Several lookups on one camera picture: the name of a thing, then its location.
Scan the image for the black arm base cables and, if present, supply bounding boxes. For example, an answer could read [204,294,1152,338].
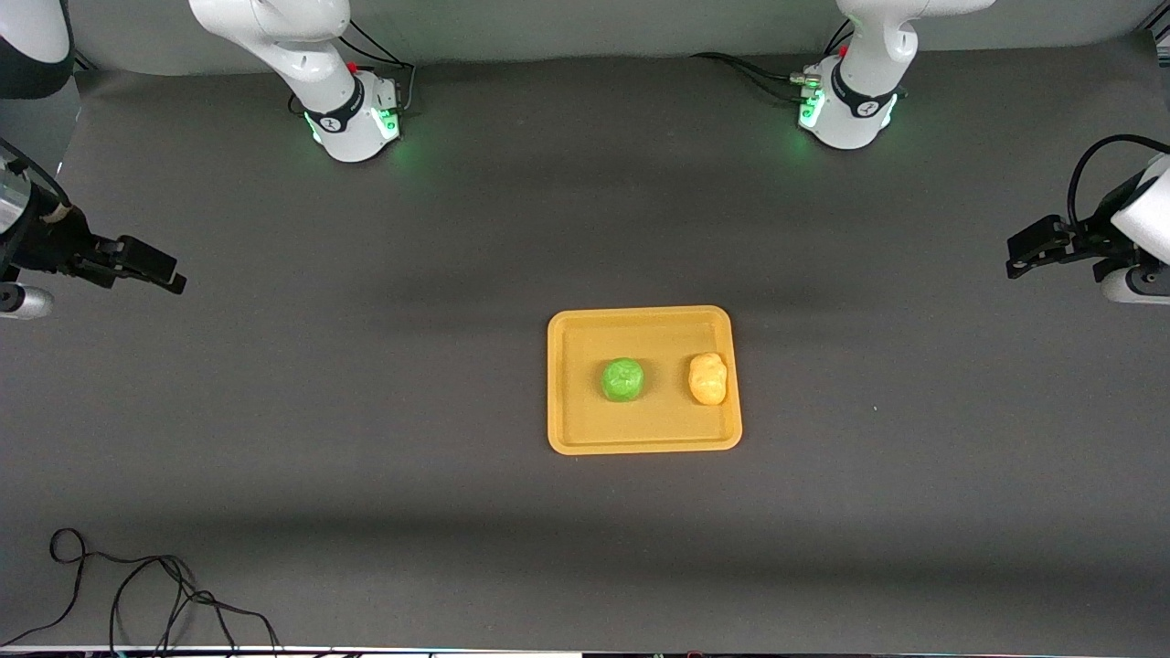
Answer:
[288,11,418,118]
[690,18,856,103]

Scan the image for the orange plastic tray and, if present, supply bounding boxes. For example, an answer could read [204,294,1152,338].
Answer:
[547,305,743,456]

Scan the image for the black left arm base cables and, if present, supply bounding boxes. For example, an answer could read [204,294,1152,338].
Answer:
[690,18,856,103]

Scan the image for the black right arm base cables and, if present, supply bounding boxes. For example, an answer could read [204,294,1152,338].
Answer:
[288,11,418,118]

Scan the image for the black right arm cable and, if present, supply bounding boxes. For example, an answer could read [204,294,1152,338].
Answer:
[0,135,72,209]

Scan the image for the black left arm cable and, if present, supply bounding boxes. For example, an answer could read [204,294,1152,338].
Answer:
[1066,133,1170,231]

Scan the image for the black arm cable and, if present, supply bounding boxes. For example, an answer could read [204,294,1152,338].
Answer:
[1066,133,1170,231]
[0,135,72,209]

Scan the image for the green toy ball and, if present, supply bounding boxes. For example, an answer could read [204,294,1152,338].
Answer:
[600,356,646,403]

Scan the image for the yellow potato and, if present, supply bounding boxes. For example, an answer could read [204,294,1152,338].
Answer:
[687,352,729,407]

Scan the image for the thin black loose cable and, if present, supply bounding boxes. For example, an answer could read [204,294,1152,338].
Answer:
[0,527,286,655]

